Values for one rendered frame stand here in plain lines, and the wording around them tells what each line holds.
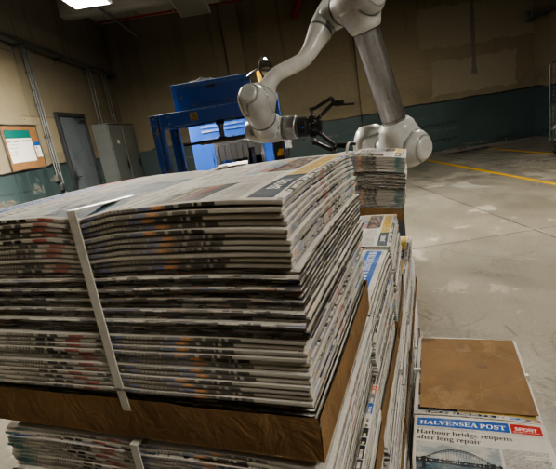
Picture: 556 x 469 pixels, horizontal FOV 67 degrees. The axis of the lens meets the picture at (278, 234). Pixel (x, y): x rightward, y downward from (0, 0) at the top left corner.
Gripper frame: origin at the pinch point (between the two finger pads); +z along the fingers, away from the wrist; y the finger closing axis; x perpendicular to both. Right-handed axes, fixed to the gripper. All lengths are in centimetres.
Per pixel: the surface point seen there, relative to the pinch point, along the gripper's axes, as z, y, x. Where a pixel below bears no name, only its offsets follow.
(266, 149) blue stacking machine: -162, 41, -359
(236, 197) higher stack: 11, -2, 134
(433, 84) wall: 58, -32, -990
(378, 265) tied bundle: 17, 22, 87
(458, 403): 33, 67, 64
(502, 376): 45, 66, 52
